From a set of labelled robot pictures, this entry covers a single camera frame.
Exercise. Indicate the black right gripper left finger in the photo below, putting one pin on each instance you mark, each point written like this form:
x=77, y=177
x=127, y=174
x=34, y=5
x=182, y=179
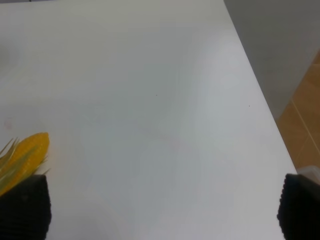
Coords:
x=25, y=210

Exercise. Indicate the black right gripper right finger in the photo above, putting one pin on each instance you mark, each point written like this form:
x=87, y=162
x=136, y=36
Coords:
x=299, y=208

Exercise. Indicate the corn cob with green husk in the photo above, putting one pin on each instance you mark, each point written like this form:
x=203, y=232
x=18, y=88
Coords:
x=19, y=159

